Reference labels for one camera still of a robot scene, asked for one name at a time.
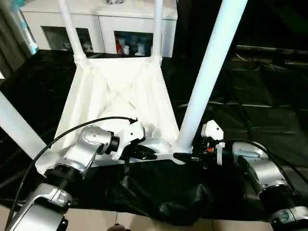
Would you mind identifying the white plastic table top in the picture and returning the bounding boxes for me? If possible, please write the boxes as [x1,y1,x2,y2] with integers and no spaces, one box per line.
[34,55,193,176]

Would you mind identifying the black work mat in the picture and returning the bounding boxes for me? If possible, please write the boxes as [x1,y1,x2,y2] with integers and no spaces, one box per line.
[0,48,308,227]

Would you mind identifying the white glass-door cabinet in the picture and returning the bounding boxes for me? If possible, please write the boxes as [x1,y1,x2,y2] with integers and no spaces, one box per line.
[20,0,179,58]

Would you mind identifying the black furniture unit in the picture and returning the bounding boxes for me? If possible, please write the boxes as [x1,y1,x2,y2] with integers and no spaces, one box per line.
[172,0,308,57]

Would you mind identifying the grey curtain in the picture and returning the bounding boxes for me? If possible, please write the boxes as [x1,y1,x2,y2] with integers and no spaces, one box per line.
[0,0,33,77]

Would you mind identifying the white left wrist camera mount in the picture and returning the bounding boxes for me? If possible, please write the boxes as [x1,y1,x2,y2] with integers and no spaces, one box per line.
[111,119,147,161]

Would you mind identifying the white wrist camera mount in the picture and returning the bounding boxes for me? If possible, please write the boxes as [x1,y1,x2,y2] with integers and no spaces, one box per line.
[200,119,226,167]
[111,119,147,161]

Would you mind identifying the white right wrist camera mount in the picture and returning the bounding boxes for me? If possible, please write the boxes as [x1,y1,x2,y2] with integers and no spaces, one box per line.
[200,119,226,167]

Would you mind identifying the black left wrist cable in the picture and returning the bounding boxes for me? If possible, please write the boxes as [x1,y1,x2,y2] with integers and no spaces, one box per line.
[4,116,139,228]

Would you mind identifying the light blue frame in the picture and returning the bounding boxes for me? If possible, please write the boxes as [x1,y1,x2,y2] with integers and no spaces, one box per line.
[13,0,39,55]

